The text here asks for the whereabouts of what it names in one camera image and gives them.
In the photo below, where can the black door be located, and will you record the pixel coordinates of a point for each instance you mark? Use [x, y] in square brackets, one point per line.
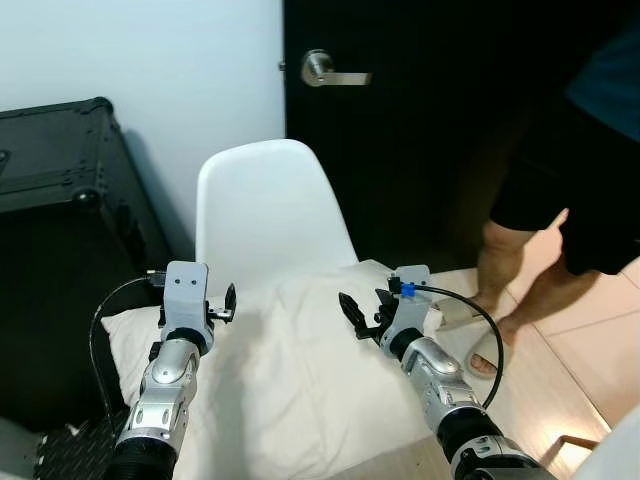
[420, 130]

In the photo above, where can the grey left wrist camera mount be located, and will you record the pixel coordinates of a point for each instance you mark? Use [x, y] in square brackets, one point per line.
[185, 290]

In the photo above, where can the black flight case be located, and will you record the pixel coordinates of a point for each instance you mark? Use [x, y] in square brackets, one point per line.
[50, 160]

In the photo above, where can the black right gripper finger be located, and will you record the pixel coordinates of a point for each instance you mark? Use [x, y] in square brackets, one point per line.
[354, 312]

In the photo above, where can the person in black shorts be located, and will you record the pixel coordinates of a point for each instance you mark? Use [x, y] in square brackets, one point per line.
[590, 200]

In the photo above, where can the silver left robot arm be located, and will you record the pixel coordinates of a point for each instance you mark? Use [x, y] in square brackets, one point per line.
[160, 400]

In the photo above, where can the black diamond plate panel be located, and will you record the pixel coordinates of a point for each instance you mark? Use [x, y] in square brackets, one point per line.
[80, 450]

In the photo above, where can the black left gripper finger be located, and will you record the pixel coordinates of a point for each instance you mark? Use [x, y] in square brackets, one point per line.
[231, 298]

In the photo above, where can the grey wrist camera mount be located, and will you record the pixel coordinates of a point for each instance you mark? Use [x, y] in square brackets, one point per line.
[185, 290]
[412, 312]

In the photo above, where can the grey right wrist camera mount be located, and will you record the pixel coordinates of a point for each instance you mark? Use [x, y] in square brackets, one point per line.
[412, 312]

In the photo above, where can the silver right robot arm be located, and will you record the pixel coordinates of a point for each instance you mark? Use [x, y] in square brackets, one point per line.
[440, 385]

